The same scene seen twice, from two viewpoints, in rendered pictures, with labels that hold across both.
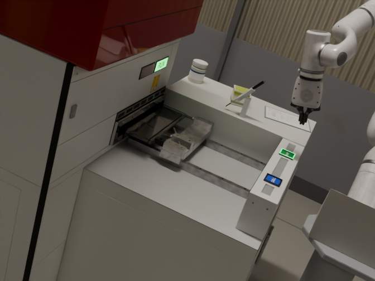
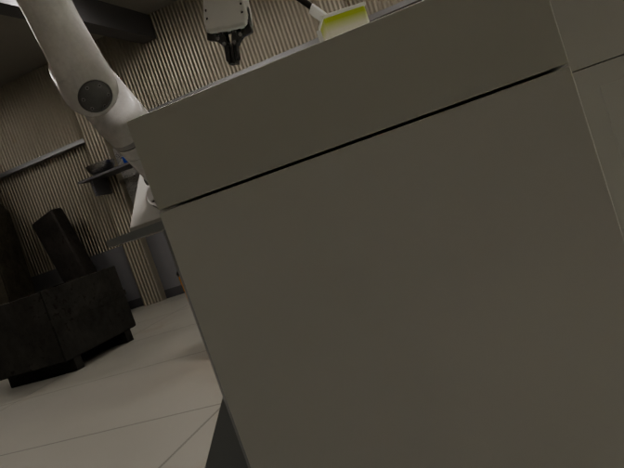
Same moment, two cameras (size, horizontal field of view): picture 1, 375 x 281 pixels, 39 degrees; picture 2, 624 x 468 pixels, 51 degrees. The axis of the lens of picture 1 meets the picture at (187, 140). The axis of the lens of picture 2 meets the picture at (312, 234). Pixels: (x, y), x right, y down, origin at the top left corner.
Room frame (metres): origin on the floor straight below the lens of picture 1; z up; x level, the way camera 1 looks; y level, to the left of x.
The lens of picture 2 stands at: (3.30, -0.28, 0.77)
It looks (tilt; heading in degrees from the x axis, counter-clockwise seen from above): 4 degrees down; 182
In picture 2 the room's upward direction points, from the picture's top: 19 degrees counter-clockwise
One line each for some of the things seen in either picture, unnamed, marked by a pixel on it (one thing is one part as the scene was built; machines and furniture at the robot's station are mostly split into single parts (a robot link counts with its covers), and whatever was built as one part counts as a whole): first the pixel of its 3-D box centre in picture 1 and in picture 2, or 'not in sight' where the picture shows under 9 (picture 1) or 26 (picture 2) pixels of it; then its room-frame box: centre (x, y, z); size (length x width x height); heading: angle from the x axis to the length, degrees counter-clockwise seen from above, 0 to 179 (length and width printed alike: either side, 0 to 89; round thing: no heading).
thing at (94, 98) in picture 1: (123, 97); not in sight; (1.71, 0.26, 1.02); 0.81 x 0.03 x 0.40; 166
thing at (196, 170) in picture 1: (188, 167); not in sight; (1.72, -0.03, 0.84); 0.50 x 0.02 x 0.03; 76
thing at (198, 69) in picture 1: (197, 71); not in sight; (2.31, 0.05, 1.01); 0.07 x 0.07 x 0.10
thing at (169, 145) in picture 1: (174, 148); not in sight; (1.71, 0.04, 0.89); 0.08 x 0.03 x 0.03; 76
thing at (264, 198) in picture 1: (273, 183); not in sight; (1.70, -0.34, 0.89); 0.55 x 0.09 x 0.14; 166
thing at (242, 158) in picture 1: (211, 144); not in sight; (1.98, -0.10, 0.84); 0.50 x 0.02 x 0.03; 76
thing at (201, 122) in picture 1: (203, 122); not in sight; (2.03, -0.04, 0.89); 0.08 x 0.03 x 0.03; 76
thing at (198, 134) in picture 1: (187, 141); not in sight; (1.86, 0.00, 0.87); 0.36 x 0.08 x 0.03; 166
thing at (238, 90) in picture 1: (240, 96); (346, 33); (2.20, -0.16, 1.00); 0.07 x 0.07 x 0.07; 5
